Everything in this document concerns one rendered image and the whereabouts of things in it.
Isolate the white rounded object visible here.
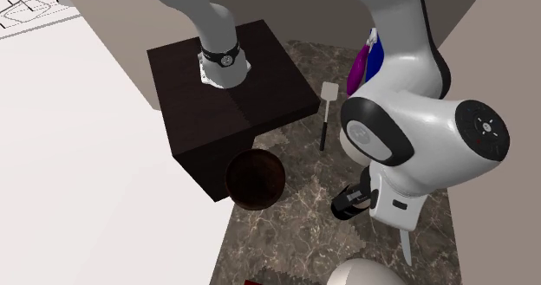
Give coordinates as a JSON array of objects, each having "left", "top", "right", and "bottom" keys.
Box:
[{"left": 325, "top": 257, "right": 407, "bottom": 285}]

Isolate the grey knife blade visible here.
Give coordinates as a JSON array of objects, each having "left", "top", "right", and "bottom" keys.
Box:
[{"left": 398, "top": 228, "right": 414, "bottom": 267}]

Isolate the dark brown wooden bowl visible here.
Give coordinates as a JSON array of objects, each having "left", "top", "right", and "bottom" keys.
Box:
[{"left": 224, "top": 148, "right": 287, "bottom": 211}]

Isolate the purple bottle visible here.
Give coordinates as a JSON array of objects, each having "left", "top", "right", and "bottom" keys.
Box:
[{"left": 346, "top": 42, "right": 371, "bottom": 98}]

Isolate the dark brown robot stand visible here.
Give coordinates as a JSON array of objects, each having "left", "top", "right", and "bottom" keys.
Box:
[{"left": 146, "top": 19, "right": 322, "bottom": 204}]

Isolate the blue spray bottle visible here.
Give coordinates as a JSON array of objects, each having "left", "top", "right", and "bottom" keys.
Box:
[{"left": 364, "top": 27, "right": 385, "bottom": 83}]

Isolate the white spatula with black handle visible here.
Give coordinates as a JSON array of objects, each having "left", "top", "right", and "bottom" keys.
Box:
[{"left": 318, "top": 81, "right": 340, "bottom": 152}]

